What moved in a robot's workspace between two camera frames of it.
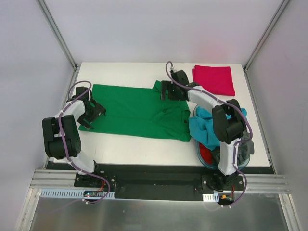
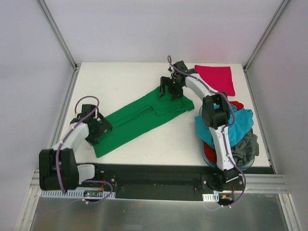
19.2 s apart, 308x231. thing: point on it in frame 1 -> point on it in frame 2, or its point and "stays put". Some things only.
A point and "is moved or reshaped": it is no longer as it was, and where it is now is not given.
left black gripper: [94, 112] -> [101, 128]
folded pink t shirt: [218, 80] stays put
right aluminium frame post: [282, 6] stays put
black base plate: [144, 181] stays put
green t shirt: [140, 112] is moved or reshaped
